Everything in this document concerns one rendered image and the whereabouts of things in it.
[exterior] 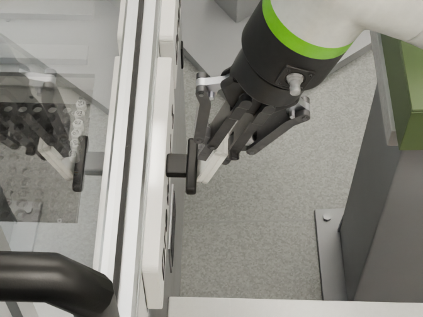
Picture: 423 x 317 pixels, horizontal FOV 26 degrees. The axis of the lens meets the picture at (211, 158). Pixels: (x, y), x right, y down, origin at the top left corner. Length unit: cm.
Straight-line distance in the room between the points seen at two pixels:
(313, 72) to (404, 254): 93
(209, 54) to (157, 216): 130
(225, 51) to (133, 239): 139
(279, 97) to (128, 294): 24
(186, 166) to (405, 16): 38
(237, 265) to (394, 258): 41
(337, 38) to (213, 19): 154
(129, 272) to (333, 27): 31
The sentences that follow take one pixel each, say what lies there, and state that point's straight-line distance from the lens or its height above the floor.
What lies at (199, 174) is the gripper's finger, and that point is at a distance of 105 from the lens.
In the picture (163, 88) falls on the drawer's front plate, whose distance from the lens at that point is 110.
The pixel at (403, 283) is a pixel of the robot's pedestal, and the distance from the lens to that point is 185.
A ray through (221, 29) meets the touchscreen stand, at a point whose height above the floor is 4.
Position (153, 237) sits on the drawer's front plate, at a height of 93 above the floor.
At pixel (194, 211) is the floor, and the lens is 207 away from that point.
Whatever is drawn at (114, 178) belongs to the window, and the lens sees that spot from 86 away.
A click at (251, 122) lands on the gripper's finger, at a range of 96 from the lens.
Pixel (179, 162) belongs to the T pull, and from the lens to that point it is 106.
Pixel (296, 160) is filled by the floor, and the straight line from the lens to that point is 214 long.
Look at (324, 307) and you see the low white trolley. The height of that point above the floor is 76.
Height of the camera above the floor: 181
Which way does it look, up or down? 58 degrees down
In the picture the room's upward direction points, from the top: straight up
